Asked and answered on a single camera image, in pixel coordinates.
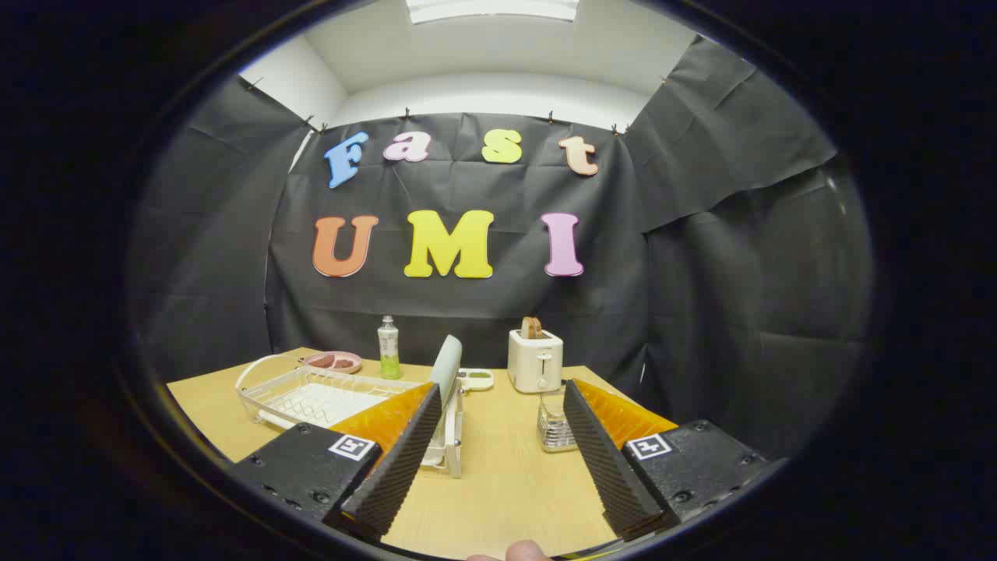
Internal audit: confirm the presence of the clear wire basket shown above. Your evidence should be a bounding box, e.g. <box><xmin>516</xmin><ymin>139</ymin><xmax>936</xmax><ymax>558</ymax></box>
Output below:
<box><xmin>537</xmin><ymin>387</ymin><xmax>581</xmax><ymax>453</ymax></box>

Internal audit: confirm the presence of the pale green plate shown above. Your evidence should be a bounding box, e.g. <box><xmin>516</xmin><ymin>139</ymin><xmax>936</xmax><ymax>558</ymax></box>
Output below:
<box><xmin>429</xmin><ymin>335</ymin><xmax>463</xmax><ymax>451</ymax></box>

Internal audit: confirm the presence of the clear bottle with green drink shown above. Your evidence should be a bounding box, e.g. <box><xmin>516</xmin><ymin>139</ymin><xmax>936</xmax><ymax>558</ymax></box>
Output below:
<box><xmin>378</xmin><ymin>316</ymin><xmax>401</xmax><ymax>380</ymax></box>

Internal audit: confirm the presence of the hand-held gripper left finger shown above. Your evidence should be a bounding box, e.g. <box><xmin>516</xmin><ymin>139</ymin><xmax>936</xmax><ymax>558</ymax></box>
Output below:
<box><xmin>231</xmin><ymin>382</ymin><xmax>443</xmax><ymax>542</ymax></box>

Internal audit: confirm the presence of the white wire dish rack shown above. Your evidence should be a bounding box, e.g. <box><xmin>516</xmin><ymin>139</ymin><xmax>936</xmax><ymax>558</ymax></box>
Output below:
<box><xmin>235</xmin><ymin>354</ymin><xmax>464</xmax><ymax>478</ymax></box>

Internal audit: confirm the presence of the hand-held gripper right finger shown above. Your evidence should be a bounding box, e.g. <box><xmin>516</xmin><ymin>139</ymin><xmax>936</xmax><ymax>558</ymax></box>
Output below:
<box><xmin>562</xmin><ymin>379</ymin><xmax>768</xmax><ymax>542</ymax></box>

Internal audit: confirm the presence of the ceiling light panel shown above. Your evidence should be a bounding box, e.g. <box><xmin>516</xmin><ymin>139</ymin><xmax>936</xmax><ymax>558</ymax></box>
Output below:
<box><xmin>405</xmin><ymin>0</ymin><xmax>581</xmax><ymax>24</ymax></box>

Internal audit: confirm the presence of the black backdrop cloth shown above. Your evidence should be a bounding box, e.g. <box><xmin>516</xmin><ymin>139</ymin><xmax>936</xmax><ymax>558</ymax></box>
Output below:
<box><xmin>129</xmin><ymin>35</ymin><xmax>873</xmax><ymax>460</ymax></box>

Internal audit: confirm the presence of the white toaster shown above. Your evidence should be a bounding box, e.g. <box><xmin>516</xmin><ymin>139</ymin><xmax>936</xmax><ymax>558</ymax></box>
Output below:
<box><xmin>508</xmin><ymin>328</ymin><xmax>564</xmax><ymax>393</ymax></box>

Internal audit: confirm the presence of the pink plate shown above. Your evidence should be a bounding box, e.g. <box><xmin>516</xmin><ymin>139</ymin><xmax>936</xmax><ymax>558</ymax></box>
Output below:
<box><xmin>302</xmin><ymin>351</ymin><xmax>363</xmax><ymax>375</ymax></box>

